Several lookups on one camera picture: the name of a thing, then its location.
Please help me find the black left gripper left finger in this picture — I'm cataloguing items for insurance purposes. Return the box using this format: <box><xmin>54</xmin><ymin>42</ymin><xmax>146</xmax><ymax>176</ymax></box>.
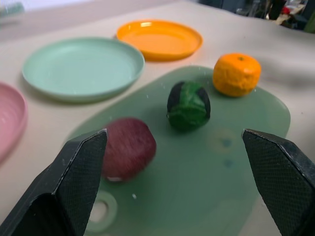
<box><xmin>0</xmin><ymin>128</ymin><xmax>108</xmax><ymax>236</ymax></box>

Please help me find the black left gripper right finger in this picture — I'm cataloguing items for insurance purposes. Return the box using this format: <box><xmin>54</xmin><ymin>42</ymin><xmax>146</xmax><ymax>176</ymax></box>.
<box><xmin>241</xmin><ymin>128</ymin><xmax>315</xmax><ymax>236</ymax></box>

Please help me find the pink plate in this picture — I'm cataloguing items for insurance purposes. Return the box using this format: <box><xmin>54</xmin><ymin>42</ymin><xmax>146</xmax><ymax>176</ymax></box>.
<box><xmin>0</xmin><ymin>82</ymin><xmax>29</xmax><ymax>165</ymax></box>

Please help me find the light green plate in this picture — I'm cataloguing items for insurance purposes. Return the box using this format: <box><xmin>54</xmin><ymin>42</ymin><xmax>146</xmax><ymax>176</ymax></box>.
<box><xmin>21</xmin><ymin>37</ymin><xmax>145</xmax><ymax>103</ymax></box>

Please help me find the orange plate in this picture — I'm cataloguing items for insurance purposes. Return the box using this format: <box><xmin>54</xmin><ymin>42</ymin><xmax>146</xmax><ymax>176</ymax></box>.
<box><xmin>116</xmin><ymin>19</ymin><xmax>204</xmax><ymax>62</ymax></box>

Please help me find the red apple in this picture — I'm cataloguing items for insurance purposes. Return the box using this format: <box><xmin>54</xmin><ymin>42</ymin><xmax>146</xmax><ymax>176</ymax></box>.
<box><xmin>99</xmin><ymin>118</ymin><xmax>157</xmax><ymax>183</ymax></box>

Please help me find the green cutting board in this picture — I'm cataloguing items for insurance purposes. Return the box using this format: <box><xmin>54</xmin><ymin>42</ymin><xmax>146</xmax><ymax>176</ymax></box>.
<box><xmin>64</xmin><ymin>65</ymin><xmax>291</xmax><ymax>236</ymax></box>

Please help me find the orange tangerine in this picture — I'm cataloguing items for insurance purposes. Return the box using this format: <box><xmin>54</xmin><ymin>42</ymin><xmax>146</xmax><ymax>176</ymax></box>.
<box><xmin>212</xmin><ymin>53</ymin><xmax>262</xmax><ymax>97</ymax></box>

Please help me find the green striped watermelon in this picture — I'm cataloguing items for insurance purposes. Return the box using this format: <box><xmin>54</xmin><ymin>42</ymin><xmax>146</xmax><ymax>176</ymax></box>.
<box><xmin>166</xmin><ymin>81</ymin><xmax>211</xmax><ymax>132</ymax></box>

